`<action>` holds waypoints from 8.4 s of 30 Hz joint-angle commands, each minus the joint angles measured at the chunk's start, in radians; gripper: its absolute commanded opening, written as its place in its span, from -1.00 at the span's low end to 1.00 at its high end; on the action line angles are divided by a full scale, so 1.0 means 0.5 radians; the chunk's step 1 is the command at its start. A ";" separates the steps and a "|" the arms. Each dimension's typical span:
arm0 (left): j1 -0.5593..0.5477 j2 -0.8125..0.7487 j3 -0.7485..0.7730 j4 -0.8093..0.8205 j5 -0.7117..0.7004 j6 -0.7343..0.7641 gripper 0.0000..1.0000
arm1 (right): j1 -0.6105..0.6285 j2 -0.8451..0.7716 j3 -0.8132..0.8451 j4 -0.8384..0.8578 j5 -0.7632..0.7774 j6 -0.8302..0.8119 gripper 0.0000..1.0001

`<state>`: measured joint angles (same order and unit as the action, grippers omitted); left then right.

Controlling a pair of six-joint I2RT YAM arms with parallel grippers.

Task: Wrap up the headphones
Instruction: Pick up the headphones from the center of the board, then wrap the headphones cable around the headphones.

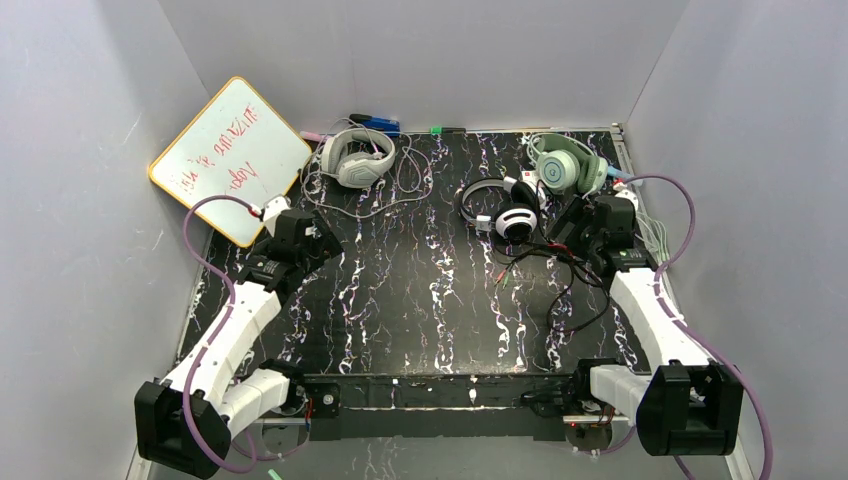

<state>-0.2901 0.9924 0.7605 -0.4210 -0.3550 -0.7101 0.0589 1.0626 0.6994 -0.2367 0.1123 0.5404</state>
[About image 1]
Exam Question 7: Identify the black and white headphones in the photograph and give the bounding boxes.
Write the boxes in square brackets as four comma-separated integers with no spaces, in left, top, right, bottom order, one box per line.
[455,176,549,244]

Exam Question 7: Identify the yellow framed whiteboard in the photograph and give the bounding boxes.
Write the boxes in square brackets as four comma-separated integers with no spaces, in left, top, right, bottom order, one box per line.
[148,76,313,208]

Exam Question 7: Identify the mint green headphones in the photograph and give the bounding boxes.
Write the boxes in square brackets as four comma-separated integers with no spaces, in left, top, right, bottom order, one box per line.
[526,132,609,195]

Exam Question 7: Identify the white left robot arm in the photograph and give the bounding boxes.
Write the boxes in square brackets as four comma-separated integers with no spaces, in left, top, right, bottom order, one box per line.
[134,208,343,479]

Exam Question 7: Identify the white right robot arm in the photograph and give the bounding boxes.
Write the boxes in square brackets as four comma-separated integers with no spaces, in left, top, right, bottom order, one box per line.
[553,195,744,456]

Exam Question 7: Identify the grey white headphones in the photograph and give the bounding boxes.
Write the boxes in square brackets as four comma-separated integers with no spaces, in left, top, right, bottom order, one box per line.
[318,127,397,189]

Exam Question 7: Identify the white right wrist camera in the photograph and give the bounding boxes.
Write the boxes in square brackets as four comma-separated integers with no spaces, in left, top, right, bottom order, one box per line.
[613,184,640,211]

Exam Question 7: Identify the blue marker pen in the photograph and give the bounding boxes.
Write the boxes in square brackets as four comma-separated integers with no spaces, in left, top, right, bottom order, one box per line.
[348,113,401,137]

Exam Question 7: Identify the black braided headphone cable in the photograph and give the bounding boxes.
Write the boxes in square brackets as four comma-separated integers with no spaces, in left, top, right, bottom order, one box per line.
[491,235,613,335]

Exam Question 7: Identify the green black marker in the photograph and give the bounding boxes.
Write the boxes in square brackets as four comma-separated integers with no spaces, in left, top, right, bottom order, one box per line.
[429,126,467,135]

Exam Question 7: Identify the light blue pen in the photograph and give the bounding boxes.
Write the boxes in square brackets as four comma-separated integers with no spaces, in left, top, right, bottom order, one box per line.
[607,165,631,181]

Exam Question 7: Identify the white grey headphone cable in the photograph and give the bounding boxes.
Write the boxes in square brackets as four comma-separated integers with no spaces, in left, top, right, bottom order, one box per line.
[299,117,435,221]

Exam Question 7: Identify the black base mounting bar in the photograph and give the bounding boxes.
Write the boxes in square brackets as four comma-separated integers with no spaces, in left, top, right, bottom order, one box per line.
[300,373,582,441]

